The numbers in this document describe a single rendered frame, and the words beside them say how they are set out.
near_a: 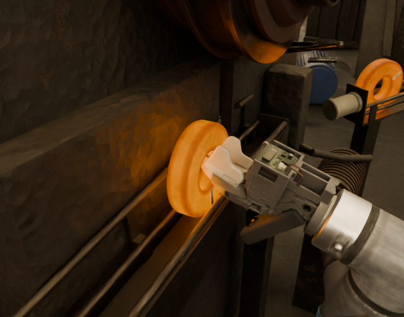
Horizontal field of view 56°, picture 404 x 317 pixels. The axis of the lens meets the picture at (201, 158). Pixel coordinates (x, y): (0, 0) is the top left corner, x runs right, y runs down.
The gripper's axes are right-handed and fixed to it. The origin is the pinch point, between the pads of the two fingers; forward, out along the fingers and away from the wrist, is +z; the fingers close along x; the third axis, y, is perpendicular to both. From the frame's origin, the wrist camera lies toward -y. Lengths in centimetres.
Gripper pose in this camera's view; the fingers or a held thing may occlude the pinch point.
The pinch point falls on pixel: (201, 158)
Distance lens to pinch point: 59.8
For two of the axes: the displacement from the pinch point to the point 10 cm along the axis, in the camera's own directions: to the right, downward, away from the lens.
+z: -8.4, -4.7, 2.8
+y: 2.3, -7.6, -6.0
